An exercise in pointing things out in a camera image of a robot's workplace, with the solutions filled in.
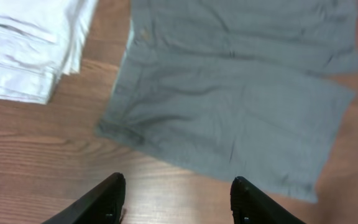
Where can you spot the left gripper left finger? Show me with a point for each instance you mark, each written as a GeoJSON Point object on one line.
{"type": "Point", "coordinates": [101, 205]}

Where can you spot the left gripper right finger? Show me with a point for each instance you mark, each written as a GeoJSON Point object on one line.
{"type": "Point", "coordinates": [250, 205]}

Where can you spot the grey shorts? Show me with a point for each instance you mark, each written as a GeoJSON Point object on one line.
{"type": "Point", "coordinates": [236, 88]}

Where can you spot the folded beige shorts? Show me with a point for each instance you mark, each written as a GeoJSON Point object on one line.
{"type": "Point", "coordinates": [40, 41]}

